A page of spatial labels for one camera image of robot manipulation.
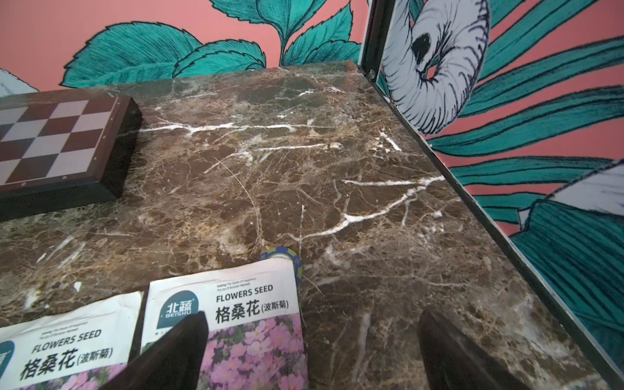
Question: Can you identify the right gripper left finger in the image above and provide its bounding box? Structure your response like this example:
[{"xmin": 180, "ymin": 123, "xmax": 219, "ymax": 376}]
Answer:
[{"xmin": 102, "ymin": 311, "xmax": 209, "ymax": 389}]

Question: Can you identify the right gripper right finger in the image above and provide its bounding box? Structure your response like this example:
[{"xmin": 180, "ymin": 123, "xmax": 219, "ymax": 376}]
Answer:
[{"xmin": 418, "ymin": 309, "xmax": 528, "ymax": 389}]

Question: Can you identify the purple flower seed packet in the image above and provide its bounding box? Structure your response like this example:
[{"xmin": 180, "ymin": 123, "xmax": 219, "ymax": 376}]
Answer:
[
  {"xmin": 141, "ymin": 258, "xmax": 309, "ymax": 389},
  {"xmin": 1, "ymin": 292, "xmax": 142, "ymax": 389}
]

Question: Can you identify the purple flower seed packet front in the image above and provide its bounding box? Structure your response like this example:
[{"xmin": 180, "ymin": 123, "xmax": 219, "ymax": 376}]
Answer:
[{"xmin": 1, "ymin": 292, "xmax": 142, "ymax": 389}]

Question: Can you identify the small round poker chip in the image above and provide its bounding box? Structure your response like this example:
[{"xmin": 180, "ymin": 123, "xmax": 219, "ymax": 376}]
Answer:
[{"xmin": 259, "ymin": 246, "xmax": 303, "ymax": 288}]

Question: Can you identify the checkered chess board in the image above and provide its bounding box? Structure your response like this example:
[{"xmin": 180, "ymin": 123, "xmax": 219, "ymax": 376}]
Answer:
[{"xmin": 1, "ymin": 96, "xmax": 142, "ymax": 221}]

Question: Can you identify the right black frame post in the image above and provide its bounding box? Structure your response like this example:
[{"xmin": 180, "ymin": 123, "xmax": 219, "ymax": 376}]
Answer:
[{"xmin": 359, "ymin": 0, "xmax": 396, "ymax": 82}]

